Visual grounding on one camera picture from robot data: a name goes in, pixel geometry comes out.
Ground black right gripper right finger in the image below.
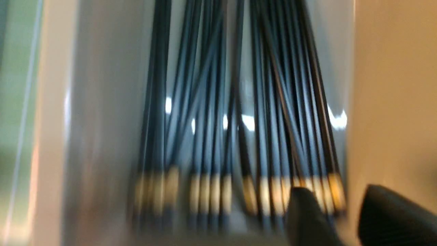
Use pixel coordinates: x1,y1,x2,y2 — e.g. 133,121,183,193
357,184,437,246

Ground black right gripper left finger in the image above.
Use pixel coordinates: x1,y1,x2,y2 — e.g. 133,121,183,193
286,187,344,246

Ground bundle of black chopsticks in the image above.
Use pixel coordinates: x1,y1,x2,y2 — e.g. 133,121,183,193
133,0,347,231

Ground brown plastic bin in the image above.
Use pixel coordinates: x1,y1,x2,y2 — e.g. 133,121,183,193
30,0,436,246

